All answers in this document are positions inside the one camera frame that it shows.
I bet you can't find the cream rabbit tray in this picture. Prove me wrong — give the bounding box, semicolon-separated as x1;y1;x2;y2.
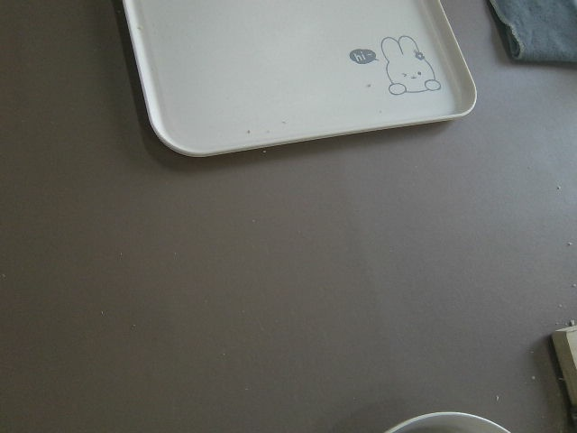
124;1;477;157

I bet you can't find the wooden cutting board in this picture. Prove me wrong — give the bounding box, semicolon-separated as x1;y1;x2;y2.
552;320;576;423

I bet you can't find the grey folded cloth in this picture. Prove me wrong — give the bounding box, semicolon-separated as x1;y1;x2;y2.
488;0;576;63

